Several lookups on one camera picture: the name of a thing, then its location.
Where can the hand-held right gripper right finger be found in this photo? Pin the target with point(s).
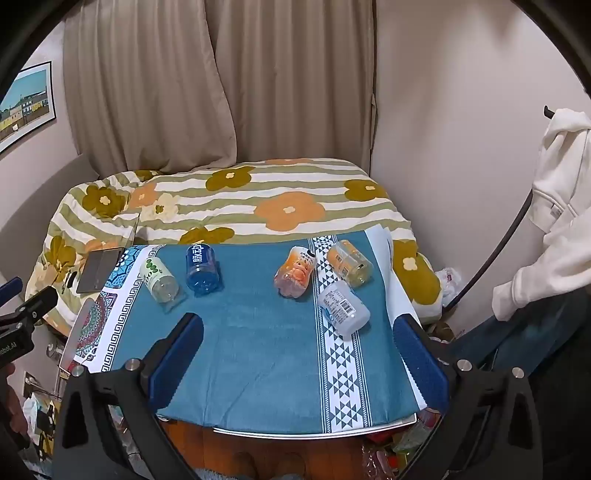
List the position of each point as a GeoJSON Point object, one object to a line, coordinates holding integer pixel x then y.
{"type": "Point", "coordinates": [418, 364]}

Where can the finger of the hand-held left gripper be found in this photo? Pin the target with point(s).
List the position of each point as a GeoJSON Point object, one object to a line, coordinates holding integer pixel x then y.
{"type": "Point", "coordinates": [37, 307]}
{"type": "Point", "coordinates": [10, 288]}

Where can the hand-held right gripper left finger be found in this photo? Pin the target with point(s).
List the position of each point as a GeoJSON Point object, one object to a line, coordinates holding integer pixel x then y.
{"type": "Point", "coordinates": [178, 360]}

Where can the dark grey tablet case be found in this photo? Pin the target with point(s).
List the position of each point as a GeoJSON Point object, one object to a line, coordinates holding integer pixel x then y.
{"type": "Point", "coordinates": [98, 271]}

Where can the pile of floor clutter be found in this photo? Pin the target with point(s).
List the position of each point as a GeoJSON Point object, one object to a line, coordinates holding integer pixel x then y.
{"type": "Point", "coordinates": [41, 415]}

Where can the colourful packets on floor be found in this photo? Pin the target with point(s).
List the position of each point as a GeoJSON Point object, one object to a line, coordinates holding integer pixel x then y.
{"type": "Point", "coordinates": [401, 443]}

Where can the teal patterned tablecloth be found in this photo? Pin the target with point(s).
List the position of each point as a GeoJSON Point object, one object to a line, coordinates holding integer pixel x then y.
{"type": "Point", "coordinates": [258, 350]}

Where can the green label clear bottle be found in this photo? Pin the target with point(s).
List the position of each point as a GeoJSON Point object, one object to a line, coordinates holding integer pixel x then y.
{"type": "Point", "coordinates": [159, 279]}

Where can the white plastic bag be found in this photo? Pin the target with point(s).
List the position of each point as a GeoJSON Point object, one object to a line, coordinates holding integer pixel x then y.
{"type": "Point", "coordinates": [449, 282]}

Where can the blue plastic bottle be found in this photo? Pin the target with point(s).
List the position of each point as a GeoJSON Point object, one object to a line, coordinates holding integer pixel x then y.
{"type": "Point", "coordinates": [202, 269]}

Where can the blue jeans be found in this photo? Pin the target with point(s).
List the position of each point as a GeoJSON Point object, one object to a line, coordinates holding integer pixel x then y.
{"type": "Point", "coordinates": [531, 332]}

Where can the orange pink bottle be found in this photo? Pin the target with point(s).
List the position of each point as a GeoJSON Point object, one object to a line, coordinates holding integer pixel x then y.
{"type": "Point", "coordinates": [295, 275]}

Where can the black curved pole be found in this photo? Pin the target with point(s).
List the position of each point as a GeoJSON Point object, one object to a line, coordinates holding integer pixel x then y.
{"type": "Point", "coordinates": [505, 237]}

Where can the floral striped blanket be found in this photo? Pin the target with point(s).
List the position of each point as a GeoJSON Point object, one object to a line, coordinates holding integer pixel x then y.
{"type": "Point", "coordinates": [258, 203]}

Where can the white hoodie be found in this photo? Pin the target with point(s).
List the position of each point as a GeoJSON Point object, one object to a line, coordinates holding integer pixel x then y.
{"type": "Point", "coordinates": [558, 184]}

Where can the beige curtain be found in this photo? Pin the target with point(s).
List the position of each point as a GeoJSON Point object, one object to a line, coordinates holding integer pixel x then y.
{"type": "Point", "coordinates": [138, 92]}
{"type": "Point", "coordinates": [295, 83]}

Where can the wall poster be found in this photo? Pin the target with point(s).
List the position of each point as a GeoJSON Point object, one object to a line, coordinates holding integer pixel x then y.
{"type": "Point", "coordinates": [27, 106]}

